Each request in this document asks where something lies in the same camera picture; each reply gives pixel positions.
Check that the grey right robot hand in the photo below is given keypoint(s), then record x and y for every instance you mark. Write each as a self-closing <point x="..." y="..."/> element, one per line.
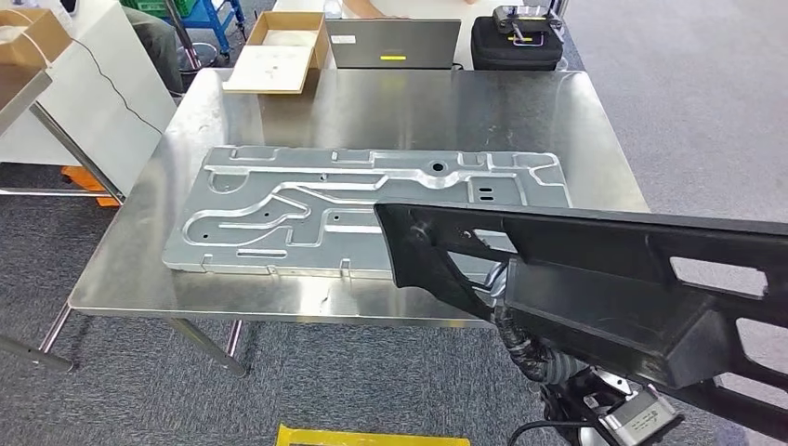
<point x="542" y="363"/>

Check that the black plastic plate frame part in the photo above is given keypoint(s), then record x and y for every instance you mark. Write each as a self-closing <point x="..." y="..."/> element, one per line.
<point x="585" y="264"/>

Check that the person's forearm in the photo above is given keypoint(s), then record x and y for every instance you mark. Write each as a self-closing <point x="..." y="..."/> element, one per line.
<point x="369" y="7"/>

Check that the steel workbench table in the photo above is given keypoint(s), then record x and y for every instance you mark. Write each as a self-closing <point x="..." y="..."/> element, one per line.
<point x="18" y="92"/>
<point x="400" y="111"/>

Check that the black zip carry case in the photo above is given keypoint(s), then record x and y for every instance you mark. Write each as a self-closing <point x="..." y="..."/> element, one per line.
<point x="511" y="58"/>

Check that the grey stamped metal plate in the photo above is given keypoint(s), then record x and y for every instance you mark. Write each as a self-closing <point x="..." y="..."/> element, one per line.
<point x="277" y="184"/>

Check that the grey remote controller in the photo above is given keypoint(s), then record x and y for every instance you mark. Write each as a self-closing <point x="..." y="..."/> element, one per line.
<point x="523" y="18"/>

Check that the grey laptop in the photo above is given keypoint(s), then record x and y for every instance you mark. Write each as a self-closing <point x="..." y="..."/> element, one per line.
<point x="394" y="40"/>

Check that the cardboard box with lid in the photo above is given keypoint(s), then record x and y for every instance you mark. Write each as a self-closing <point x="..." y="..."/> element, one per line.
<point x="271" y="71"/>

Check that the blue metal cart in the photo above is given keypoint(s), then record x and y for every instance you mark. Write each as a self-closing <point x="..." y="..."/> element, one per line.
<point x="212" y="15"/>

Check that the chrome pole stand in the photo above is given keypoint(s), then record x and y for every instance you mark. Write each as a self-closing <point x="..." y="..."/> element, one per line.
<point x="185" y="37"/>

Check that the orange plastic object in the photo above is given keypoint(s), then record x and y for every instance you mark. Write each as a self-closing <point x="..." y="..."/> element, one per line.
<point x="86" y="181"/>

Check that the person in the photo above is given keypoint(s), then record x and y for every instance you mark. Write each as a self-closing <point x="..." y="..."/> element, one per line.
<point x="154" y="43"/>

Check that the white board panel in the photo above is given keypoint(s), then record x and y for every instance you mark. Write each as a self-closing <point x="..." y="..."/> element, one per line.
<point x="92" y="123"/>

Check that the green plastic crate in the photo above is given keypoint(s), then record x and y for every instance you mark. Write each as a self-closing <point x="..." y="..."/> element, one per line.
<point x="154" y="6"/>

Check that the open brown cardboard box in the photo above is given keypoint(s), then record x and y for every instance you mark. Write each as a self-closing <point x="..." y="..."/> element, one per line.
<point x="43" y="37"/>

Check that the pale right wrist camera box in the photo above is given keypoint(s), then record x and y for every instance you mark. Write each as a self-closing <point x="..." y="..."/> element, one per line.
<point x="640" y="412"/>

